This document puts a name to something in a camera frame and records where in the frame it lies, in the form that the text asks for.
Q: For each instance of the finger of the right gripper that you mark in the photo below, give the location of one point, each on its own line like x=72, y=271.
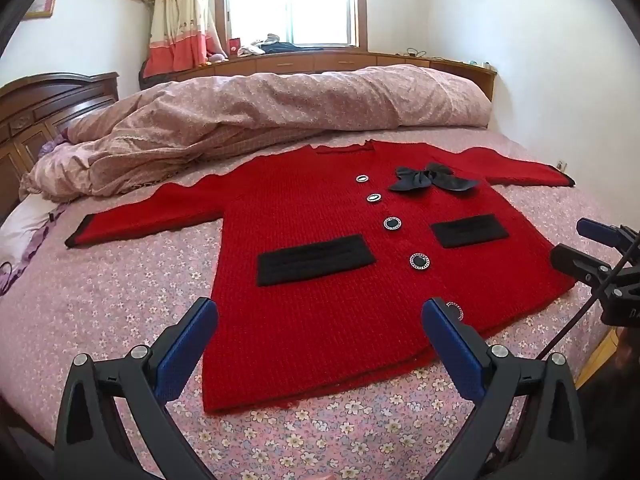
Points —
x=578, y=265
x=618, y=237

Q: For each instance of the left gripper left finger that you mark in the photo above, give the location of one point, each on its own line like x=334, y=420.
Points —
x=91, y=441

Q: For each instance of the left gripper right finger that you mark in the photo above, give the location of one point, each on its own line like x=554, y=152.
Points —
x=526, y=422

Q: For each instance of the red knit cardigan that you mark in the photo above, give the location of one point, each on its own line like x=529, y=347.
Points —
x=328, y=255

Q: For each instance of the clothes pile on ledge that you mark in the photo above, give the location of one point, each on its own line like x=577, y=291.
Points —
x=272, y=44

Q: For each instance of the pink floral bed sheet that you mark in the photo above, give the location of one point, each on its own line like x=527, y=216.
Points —
x=108, y=298

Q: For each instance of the white purple pillow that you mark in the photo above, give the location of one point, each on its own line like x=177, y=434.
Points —
x=22, y=234

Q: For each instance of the pink floral duvet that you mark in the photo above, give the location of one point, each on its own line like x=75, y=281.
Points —
x=151, y=135

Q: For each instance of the dark wooden headboard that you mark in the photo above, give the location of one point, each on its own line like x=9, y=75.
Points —
x=34, y=110

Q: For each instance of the cream and red curtain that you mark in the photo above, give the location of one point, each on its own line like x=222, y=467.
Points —
x=183, y=37

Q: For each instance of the window with wooden frame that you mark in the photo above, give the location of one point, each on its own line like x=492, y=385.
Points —
x=305, y=23

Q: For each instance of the framed wall picture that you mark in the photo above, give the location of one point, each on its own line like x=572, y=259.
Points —
x=39, y=9

